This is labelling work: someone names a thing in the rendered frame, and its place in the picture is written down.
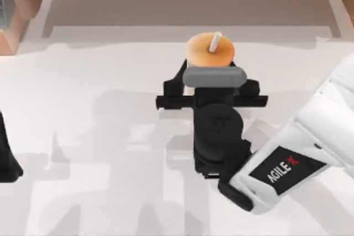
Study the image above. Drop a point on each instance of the cup with orange lid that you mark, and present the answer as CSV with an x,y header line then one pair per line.
x,y
204,51

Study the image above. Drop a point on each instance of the pale grey rounded box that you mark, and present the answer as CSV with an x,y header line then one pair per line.
x,y
214,76

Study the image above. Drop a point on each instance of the wooden cabinet with grey inside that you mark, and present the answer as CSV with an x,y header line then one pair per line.
x,y
22,26

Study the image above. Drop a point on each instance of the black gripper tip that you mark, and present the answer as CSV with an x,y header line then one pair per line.
x,y
8,153

